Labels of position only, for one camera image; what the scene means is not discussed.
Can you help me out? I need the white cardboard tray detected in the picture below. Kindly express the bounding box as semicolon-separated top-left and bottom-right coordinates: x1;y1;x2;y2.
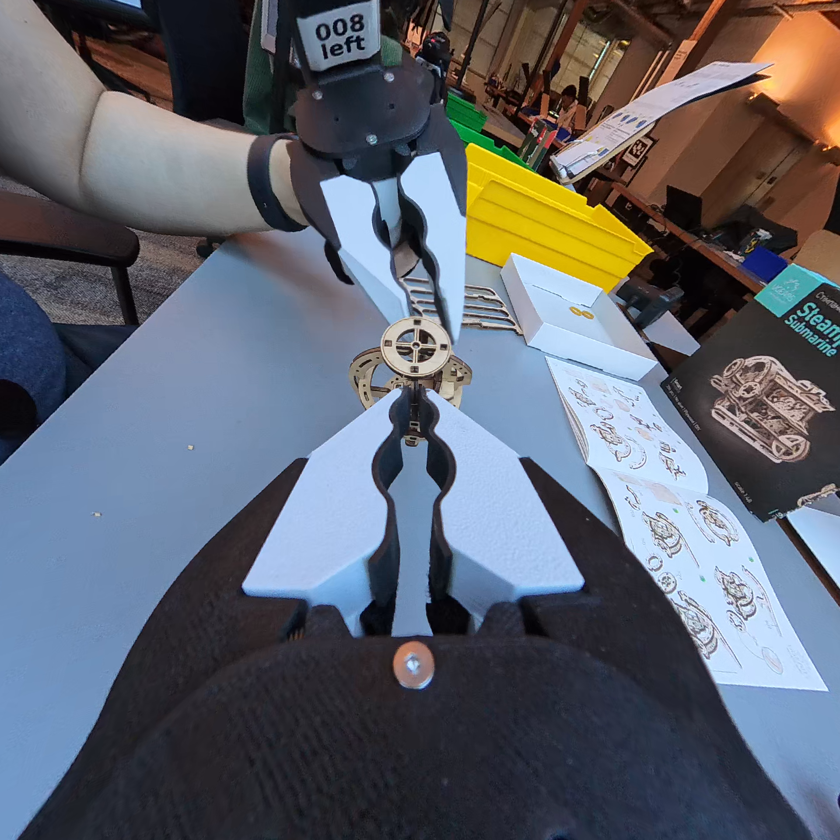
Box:
500;252;659;382

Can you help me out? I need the person's left leg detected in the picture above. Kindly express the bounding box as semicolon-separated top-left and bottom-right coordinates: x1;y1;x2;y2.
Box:
0;271;67;465

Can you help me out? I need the open instruction booklet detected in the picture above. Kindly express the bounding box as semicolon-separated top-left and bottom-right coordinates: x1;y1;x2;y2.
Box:
546;356;829;691

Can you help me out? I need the person's left forearm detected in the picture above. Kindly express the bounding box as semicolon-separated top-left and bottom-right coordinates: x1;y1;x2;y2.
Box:
0;0;263;237

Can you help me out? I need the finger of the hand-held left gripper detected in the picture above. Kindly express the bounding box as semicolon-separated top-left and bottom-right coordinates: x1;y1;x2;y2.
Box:
319;172;413;326
395;151;469;345

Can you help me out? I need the black model kit box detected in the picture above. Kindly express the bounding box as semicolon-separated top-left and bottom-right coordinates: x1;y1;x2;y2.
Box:
659;264;840;524

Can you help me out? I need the small round wooden gear model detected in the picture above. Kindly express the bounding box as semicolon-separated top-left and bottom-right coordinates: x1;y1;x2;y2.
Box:
348;316;473;447

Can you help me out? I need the paper-covered document stand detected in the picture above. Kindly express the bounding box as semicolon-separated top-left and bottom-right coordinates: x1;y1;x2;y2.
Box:
548;61;775;188

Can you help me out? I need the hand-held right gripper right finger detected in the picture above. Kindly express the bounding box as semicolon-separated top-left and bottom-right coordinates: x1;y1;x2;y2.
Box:
422;386;586;636

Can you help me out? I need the person's left hand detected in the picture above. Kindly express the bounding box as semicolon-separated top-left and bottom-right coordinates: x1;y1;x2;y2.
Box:
271;139;311;229

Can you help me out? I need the yellow plastic bin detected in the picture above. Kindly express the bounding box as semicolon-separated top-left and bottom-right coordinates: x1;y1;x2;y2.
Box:
467;178;655;294
465;143;588;198

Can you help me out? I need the person's office chair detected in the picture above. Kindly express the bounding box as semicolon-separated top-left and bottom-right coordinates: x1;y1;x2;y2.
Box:
0;190;142;395

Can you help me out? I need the wooden part sheet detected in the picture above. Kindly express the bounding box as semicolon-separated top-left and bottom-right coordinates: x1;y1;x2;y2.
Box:
399;276;524;337

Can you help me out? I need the white flat card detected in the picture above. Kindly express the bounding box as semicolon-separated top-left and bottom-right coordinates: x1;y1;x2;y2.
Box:
646;310;702;358

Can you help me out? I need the small black device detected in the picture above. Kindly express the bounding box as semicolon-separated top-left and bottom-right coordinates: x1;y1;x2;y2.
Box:
616;274;686;329

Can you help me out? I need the green plastic bin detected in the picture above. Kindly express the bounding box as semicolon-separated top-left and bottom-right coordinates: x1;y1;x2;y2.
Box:
446;92;490;147

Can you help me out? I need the blue storage bin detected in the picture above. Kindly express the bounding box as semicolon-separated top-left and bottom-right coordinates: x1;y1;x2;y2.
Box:
745;246;788;283

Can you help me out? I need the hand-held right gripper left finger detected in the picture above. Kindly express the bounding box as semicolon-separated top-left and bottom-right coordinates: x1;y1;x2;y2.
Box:
241;387;418;636

